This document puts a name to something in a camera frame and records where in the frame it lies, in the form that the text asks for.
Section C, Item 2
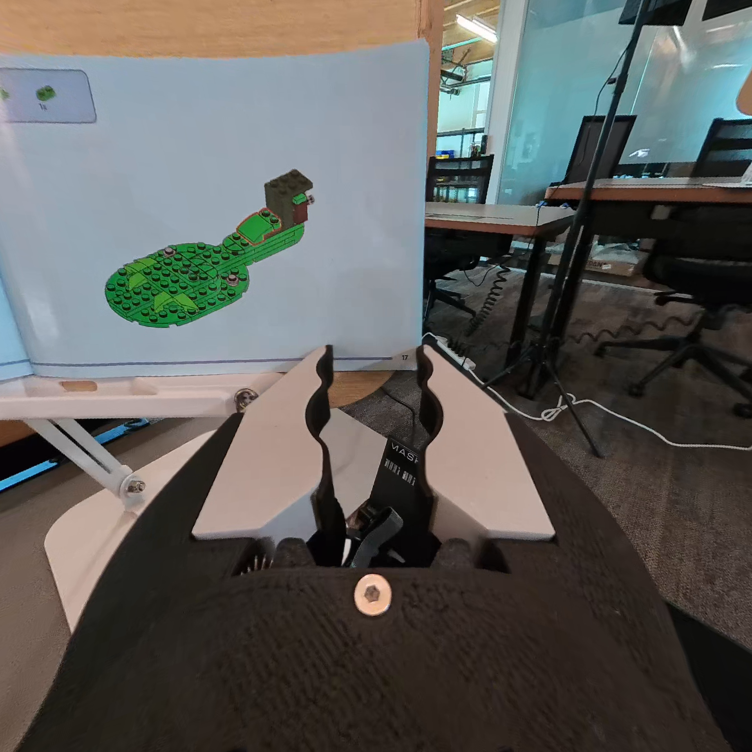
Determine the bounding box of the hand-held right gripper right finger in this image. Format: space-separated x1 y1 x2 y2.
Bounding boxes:
415 343 557 568

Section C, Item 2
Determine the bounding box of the blue tape strip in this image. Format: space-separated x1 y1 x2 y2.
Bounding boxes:
0 418 150 493

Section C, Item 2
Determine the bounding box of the wooden office desk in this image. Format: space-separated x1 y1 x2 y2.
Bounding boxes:
424 201 577 400
543 176 752 365

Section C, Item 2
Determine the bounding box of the dark grey clip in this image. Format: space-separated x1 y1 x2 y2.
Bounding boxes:
343 502 406 568

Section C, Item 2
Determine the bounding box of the grey desk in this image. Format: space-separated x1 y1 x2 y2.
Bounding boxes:
0 420 242 752

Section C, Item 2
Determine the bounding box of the black cardboard box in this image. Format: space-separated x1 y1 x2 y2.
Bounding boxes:
373 437 443 568

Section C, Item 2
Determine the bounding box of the white power strip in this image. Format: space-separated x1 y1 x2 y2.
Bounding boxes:
432 335 479 371

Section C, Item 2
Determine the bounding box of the white floor cable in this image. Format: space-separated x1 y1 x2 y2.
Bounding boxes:
423 332 752 453

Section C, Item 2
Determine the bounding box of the black coiled cable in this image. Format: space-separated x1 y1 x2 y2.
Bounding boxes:
467 258 515 336

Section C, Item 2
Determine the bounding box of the black office chair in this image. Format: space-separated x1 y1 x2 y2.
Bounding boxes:
593 117 752 419
424 154 495 330
564 114 638 186

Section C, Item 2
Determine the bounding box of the wooden white book stand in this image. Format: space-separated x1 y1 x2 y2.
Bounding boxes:
0 0 445 634

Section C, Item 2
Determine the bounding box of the pale blue instruction booklet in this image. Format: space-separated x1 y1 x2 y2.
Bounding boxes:
0 38 431 383

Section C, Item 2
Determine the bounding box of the black light stand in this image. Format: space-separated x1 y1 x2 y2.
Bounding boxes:
481 0 653 460

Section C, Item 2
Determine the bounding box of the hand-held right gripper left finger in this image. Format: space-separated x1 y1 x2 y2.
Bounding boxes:
193 345 349 568

